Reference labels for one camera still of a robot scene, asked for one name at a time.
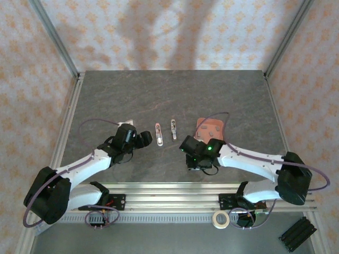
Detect pink mini stapler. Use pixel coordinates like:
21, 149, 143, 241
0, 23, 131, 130
154, 122, 165, 147

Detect orange plastic tray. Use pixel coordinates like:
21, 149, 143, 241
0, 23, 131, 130
195, 116, 226, 145

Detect beige mini stapler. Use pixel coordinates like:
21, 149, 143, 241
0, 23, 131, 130
169, 119, 179, 141

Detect white masking tape roll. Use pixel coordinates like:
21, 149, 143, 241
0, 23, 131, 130
212, 210, 230, 230

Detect black aluminium extrusion piece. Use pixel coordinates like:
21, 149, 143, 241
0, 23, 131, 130
278, 216, 318, 252

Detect clear plastic bag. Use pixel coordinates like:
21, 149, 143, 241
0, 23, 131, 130
33, 222, 50, 237

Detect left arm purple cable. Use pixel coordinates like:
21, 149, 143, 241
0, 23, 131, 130
23, 118, 121, 229

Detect aluminium frame cross rails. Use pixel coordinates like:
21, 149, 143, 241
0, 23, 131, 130
66, 181, 318, 214

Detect aluminium table side rail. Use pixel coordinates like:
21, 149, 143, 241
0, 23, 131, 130
51, 70, 86, 170
263, 72, 302, 191

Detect grey slotted cable duct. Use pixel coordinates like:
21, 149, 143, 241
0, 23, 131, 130
62, 214, 240, 225

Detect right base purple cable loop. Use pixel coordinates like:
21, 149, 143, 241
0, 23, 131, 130
229, 198, 278, 231

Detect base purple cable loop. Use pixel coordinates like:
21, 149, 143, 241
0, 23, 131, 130
229, 198, 278, 231
84, 205, 120, 230

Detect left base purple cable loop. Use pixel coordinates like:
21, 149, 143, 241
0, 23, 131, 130
84, 205, 120, 230

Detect aluminium frame upright post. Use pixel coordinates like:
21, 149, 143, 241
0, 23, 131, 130
28, 0, 80, 79
264, 0, 316, 79

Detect aluminium frame leg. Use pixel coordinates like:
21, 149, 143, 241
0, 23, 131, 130
309, 211, 336, 254
12, 211, 41, 254

